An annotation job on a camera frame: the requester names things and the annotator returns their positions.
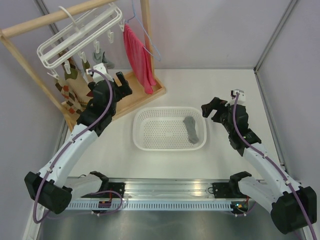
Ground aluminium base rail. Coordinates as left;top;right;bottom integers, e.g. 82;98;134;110
107;178;247;201

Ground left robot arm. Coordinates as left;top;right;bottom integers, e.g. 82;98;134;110
24;69;133;214

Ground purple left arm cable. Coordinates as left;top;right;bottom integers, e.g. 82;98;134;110
33;69;123;224

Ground wooden clothes rack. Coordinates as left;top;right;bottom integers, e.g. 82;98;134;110
0;0;166;130

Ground grey sock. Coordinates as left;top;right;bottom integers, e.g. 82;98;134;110
183;116;199;145
92;51;115;69

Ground pink towel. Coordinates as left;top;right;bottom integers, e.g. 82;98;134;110
123;23;156;94

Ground argyle patterned sock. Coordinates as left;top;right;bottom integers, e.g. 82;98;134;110
55;77;82;115

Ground blue wire hanger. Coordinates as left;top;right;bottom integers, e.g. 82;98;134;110
126;0;162;62

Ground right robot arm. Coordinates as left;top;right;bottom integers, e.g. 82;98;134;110
201;97;317;239

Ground white perforated plastic basket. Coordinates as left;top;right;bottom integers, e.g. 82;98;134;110
132;106;207;151

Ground white cable duct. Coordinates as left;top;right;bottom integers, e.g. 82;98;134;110
66;200;233;211

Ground white clip sock hanger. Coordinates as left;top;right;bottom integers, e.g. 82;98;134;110
36;3;124;79

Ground beige striped sock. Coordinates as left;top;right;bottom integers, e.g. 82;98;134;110
81;60;93;99
64;67;90;109

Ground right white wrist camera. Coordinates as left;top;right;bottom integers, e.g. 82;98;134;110
230;89;246;106

